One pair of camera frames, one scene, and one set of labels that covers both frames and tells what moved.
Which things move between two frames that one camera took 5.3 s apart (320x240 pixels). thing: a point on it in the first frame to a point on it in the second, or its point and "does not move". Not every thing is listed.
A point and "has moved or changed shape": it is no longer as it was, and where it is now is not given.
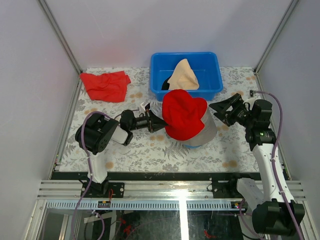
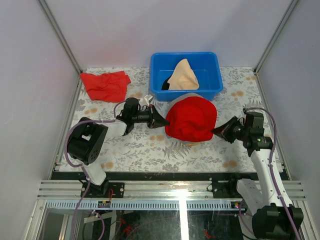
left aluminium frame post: [60, 34] does not move
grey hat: [206, 135] to [190, 95]
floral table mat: [149, 151] does not move
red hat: [183, 114] has moved or changed shape
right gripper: [223, 106] to [226, 128]
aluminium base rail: [171, 190] does not move
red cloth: [107, 87] does not move
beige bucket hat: [183, 77] does not move
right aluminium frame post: [293, 3] does not move
